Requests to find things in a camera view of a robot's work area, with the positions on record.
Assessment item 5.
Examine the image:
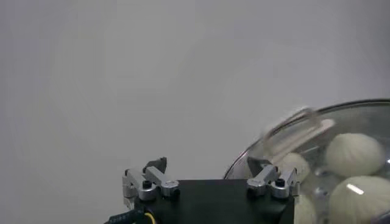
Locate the white steamed baozi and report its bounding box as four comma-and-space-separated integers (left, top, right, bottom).
278, 152, 311, 183
328, 175, 390, 224
324, 133, 385, 178

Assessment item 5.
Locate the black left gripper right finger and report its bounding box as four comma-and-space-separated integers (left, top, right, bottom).
246, 156, 301, 199

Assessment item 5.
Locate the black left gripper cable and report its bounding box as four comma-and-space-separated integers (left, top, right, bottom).
103, 208, 157, 224

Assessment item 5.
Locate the perforated steel steamer basket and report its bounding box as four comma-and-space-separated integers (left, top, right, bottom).
301, 166, 390, 224

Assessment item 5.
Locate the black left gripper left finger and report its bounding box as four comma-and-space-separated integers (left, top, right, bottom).
122, 156, 181, 210

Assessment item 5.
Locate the oval glass pot lid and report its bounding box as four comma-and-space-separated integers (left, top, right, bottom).
224, 99, 390, 224

